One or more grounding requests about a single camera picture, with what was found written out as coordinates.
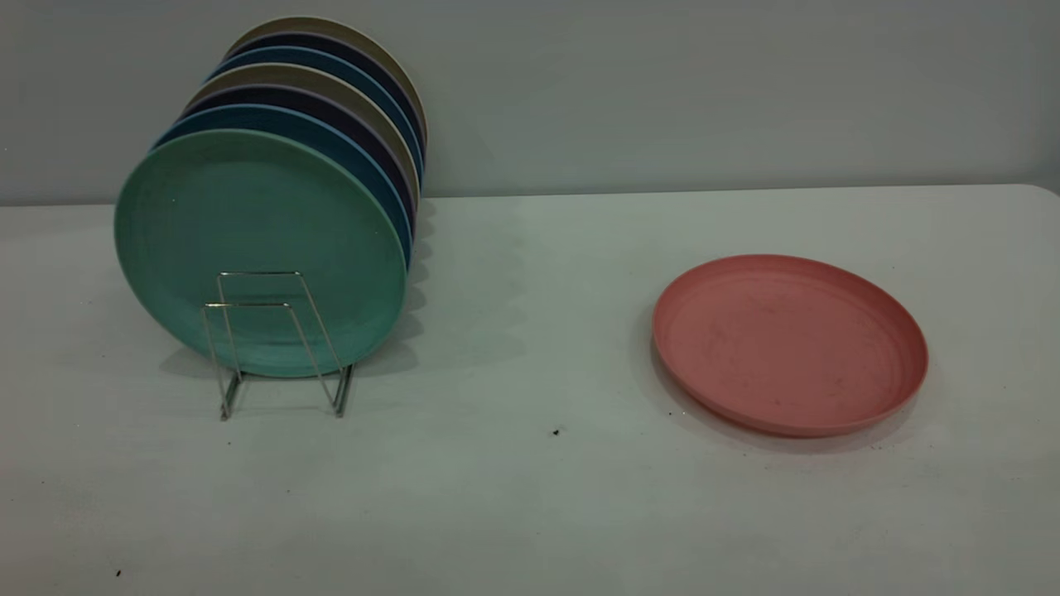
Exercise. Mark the beige plate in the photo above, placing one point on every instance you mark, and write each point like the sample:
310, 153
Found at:
281, 74
315, 25

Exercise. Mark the teal blue plate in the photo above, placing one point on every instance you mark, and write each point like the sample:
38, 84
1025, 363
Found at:
315, 56
281, 118

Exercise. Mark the dark purple plate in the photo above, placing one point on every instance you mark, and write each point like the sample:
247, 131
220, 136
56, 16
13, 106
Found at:
319, 40
290, 96

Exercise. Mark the green plate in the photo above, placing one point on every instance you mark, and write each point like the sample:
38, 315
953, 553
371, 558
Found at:
248, 232

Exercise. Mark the pink plate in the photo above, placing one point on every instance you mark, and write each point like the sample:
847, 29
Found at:
787, 348

